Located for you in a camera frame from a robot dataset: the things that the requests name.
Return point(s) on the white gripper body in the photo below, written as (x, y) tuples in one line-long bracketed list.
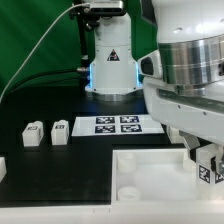
[(200, 114)]

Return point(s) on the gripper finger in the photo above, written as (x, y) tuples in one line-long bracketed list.
[(218, 160), (191, 143)]

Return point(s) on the white square tabletop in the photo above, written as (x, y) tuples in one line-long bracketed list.
[(162, 175)]

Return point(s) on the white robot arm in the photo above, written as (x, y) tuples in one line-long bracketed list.
[(184, 86)]

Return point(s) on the white tag sheet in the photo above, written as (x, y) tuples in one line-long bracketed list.
[(115, 125)]

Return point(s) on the left white obstacle bar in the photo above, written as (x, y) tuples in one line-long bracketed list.
[(3, 169)]

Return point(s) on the camera on black stand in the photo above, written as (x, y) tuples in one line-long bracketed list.
[(87, 13)]

